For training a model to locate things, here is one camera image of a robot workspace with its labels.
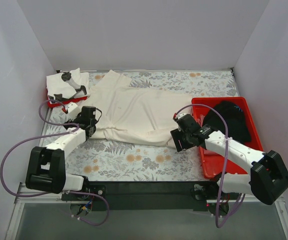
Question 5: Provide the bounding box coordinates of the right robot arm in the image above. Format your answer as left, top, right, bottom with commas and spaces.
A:
171, 113, 288, 205

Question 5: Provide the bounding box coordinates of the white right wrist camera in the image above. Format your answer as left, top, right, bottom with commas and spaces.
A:
173, 113, 190, 122

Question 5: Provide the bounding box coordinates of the folded white printed t-shirt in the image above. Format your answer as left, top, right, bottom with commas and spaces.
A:
46, 68, 90, 102

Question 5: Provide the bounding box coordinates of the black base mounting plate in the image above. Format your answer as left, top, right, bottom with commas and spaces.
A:
61, 180, 242, 212

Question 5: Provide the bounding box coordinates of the floral patterned table mat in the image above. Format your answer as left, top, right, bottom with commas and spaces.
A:
32, 70, 239, 182

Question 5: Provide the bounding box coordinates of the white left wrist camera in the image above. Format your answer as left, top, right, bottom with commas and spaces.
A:
62, 102, 81, 118

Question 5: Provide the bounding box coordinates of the small red tray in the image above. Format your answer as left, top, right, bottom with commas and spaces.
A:
47, 85, 89, 108

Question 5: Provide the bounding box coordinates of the large red bin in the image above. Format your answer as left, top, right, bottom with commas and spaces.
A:
191, 97, 263, 175

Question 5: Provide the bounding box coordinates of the aluminium frame rail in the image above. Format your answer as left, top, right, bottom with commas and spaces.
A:
15, 181, 288, 240

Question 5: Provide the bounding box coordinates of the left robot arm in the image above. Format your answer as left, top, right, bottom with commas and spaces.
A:
25, 104, 102, 200

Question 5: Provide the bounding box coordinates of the cream white t-shirt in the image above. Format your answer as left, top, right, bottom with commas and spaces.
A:
81, 70, 192, 148

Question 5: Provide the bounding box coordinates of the black garment in bin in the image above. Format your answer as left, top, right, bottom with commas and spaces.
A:
202, 101, 252, 144

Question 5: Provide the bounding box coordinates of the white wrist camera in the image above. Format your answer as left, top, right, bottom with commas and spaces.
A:
62, 102, 81, 118
173, 113, 190, 122

